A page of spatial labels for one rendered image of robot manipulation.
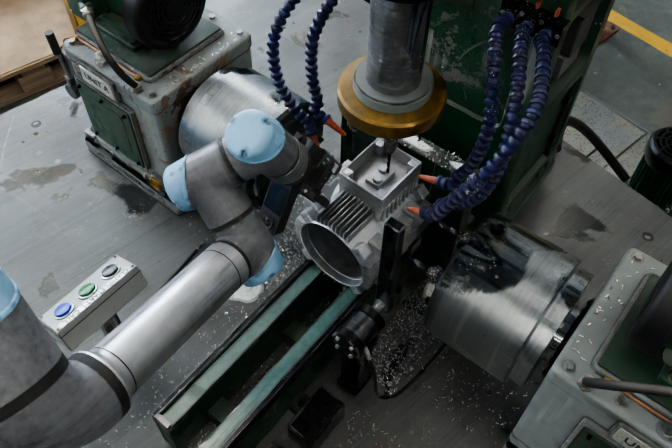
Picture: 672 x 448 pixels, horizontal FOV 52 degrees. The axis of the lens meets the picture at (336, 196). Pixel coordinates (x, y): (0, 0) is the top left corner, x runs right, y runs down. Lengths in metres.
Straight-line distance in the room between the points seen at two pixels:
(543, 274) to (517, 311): 0.07
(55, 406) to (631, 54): 3.15
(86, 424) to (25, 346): 0.11
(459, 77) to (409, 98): 0.25
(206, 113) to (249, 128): 0.42
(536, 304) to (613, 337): 0.12
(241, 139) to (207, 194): 0.10
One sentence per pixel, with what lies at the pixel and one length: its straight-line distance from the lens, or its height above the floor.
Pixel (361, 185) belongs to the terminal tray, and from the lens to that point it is 1.24.
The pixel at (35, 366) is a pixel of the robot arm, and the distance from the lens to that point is 0.80.
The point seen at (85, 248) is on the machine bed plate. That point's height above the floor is 0.80.
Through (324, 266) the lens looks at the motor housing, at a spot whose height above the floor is 0.94.
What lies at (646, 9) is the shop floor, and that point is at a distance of 3.90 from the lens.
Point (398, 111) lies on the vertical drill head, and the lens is 1.09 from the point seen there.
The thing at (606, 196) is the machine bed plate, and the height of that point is 0.80.
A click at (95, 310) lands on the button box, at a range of 1.25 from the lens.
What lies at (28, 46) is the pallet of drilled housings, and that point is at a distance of 3.33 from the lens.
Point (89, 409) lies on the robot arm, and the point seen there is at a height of 1.36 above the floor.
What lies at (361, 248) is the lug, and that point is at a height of 1.09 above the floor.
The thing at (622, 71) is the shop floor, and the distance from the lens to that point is 3.47.
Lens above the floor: 2.10
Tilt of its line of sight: 52 degrees down
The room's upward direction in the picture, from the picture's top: 1 degrees clockwise
